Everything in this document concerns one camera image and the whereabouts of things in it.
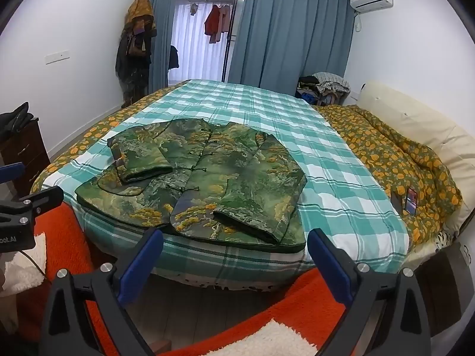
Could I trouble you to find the green landscape print padded jacket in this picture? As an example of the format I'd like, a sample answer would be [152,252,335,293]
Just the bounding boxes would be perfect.
[76,118,307,253]

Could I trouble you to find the pile of clothes by bed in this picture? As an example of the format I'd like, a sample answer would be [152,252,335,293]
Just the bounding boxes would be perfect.
[295,71,351,106]

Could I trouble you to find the dark wooden dresser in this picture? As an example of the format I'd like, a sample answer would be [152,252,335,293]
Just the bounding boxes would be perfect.
[1,118,50,198]

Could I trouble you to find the black item on dresser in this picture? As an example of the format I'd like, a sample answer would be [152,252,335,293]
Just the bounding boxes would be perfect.
[0,102,34,142]

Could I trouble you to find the small card on quilt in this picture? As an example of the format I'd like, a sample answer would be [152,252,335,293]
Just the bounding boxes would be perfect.
[404,188,418,215]

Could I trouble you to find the orange floral green quilt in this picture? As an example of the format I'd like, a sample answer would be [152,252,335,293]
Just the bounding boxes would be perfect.
[35,96,463,250]

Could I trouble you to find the teal white plaid bed sheet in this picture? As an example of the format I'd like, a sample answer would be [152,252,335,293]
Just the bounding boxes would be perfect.
[43,80,409,290]

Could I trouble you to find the coats hanging on rack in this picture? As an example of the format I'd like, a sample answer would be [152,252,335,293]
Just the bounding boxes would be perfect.
[115,0,156,109]

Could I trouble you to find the cream bed headboard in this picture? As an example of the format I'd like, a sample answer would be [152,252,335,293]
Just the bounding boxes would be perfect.
[357,81,474,232]

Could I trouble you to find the blue curtain left panel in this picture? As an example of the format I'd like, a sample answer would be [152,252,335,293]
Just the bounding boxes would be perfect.
[148,0,175,93]

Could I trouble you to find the blue curtain panel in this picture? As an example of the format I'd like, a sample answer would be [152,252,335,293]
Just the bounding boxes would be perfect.
[228,0,354,95]
[148,0,175,93]

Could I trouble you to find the red garment hanging outside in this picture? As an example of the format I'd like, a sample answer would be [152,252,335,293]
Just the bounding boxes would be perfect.
[205,5,231,43]

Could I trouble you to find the blue curtain right panel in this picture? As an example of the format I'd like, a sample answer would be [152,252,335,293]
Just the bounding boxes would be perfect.
[228,0,354,95]

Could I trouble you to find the white wall switch plate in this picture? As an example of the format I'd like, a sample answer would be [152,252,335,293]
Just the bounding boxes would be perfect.
[44,50,70,65]

